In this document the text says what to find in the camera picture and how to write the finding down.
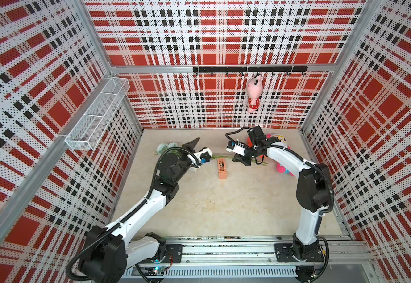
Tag orange fish plush toy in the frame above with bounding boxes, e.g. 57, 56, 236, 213
247, 137, 253, 147

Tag black hook rail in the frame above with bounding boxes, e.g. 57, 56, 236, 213
192, 66, 308, 74

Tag white wire mesh basket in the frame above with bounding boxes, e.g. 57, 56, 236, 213
65, 77, 129, 150

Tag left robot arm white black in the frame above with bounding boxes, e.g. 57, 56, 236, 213
65, 139, 213, 283

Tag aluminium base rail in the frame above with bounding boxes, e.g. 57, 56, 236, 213
121, 235, 381, 283

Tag orange tape dispenser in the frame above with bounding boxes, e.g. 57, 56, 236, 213
217, 158, 227, 180

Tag white rose bouquet green stems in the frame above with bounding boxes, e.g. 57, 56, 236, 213
155, 142, 268, 166

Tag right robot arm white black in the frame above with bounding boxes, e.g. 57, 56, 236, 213
225, 126, 335, 262

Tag pink hanging plush toy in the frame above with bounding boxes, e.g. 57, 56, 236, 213
246, 75, 263, 113

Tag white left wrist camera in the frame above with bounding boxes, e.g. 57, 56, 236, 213
194, 147, 212, 165

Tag pink striped owl plush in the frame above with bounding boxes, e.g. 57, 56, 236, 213
267, 134, 290, 148

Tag white blue owl plush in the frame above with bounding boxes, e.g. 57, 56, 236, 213
276, 163, 294, 176

